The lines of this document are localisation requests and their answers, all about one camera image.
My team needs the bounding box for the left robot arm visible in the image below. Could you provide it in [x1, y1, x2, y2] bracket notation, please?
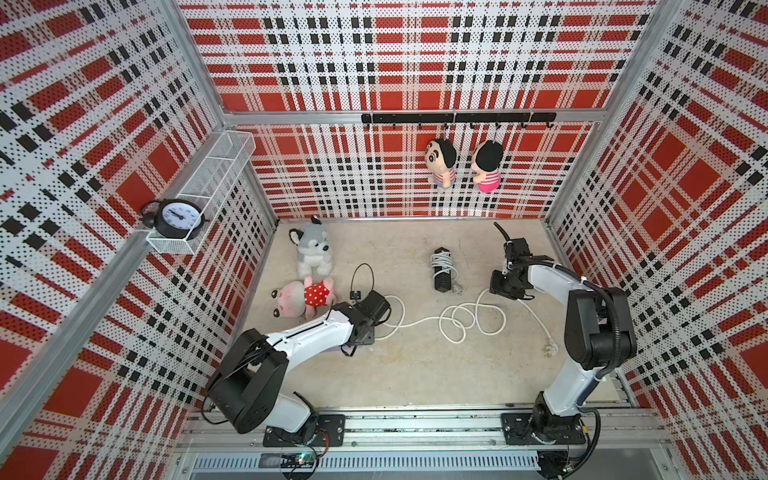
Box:
[203, 290, 391, 445]

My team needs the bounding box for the black hook rail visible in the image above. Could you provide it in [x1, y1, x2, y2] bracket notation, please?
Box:
[361, 111, 557, 126]

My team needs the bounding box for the hanging doll striped shirt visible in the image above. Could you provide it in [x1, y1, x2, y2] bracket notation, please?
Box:
[424, 139, 457, 190]

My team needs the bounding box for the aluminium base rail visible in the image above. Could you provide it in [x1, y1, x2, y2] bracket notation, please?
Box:
[167, 406, 685, 479]

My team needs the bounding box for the black power strip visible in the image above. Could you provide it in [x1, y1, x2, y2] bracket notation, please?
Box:
[430, 247, 454, 293]

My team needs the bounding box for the grey husky plush toy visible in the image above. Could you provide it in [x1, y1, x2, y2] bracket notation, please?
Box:
[289, 216, 333, 280]

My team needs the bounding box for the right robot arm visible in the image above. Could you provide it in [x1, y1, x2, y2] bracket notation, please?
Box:
[490, 233, 637, 445]

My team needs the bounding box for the pink strawberry plush toy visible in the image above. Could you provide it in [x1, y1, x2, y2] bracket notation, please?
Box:
[271, 276, 336, 320]

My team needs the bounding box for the black alarm clock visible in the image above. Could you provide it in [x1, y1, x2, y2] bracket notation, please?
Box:
[140, 199, 206, 240]

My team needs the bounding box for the hanging doll pink shirt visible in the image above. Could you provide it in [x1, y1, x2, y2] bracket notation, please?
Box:
[471, 140, 504, 194]

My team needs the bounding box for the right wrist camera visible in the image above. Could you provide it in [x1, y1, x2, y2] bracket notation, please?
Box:
[493, 222, 531, 262]

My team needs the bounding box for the white wire mesh shelf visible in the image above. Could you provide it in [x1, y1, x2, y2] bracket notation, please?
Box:
[146, 130, 255, 255]

